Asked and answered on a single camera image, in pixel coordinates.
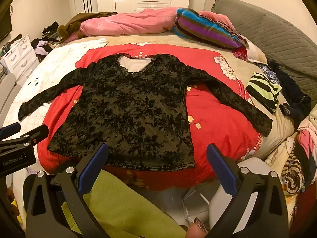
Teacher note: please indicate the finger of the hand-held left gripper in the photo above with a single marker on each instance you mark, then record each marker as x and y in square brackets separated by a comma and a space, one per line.
[37, 132]
[11, 129]

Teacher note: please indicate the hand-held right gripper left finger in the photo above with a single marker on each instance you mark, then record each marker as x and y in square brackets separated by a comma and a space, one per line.
[92, 169]

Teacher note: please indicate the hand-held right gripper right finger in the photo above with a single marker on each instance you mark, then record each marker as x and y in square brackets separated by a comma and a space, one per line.
[221, 171]

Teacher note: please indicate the black floral lace top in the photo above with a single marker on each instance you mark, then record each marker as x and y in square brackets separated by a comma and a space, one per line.
[138, 119]

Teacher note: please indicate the pile of clothes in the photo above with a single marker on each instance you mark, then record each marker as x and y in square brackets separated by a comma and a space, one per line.
[44, 44]

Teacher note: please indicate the white plastic stool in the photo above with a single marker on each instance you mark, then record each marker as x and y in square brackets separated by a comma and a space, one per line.
[250, 163]

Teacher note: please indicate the grey chair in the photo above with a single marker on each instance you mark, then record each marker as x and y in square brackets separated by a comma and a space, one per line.
[7, 91]

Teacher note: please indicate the person's green trouser leg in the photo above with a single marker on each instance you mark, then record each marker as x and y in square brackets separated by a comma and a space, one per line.
[118, 203]

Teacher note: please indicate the red floral blanket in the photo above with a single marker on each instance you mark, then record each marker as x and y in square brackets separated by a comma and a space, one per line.
[218, 119]

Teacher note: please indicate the patterned slipper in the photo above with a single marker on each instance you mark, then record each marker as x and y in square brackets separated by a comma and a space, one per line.
[199, 224]

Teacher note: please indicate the cartoon print bed sheet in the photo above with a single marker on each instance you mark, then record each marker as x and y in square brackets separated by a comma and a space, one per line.
[279, 151]

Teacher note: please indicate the white quilt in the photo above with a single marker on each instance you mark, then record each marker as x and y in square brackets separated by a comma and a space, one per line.
[49, 69]

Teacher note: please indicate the brown striped cloth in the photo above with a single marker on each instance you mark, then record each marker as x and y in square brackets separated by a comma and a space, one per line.
[293, 173]

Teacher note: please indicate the white drawer unit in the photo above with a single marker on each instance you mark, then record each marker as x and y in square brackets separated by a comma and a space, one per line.
[19, 57]

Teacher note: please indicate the green black striped garment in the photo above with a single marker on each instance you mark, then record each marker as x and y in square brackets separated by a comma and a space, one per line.
[263, 89]

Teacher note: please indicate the dark navy garment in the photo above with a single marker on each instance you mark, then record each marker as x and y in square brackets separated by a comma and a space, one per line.
[294, 96]

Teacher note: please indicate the black television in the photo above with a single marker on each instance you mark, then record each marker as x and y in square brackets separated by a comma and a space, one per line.
[5, 24]

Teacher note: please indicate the blue white patterned cloth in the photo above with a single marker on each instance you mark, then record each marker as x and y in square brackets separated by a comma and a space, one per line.
[271, 73]

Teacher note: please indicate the brown fur-trimmed coat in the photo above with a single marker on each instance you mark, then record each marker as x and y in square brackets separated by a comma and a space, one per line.
[71, 26]

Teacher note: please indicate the maroon patterned cloth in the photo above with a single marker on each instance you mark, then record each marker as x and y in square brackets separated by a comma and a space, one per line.
[239, 53]

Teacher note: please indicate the multicolour striped fleece blanket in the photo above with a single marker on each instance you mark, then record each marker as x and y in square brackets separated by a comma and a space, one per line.
[205, 29]

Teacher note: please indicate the pink duvet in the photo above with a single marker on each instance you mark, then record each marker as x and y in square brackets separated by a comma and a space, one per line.
[128, 22]

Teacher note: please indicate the grey quilted headboard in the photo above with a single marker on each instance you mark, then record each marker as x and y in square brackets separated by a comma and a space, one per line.
[272, 34]

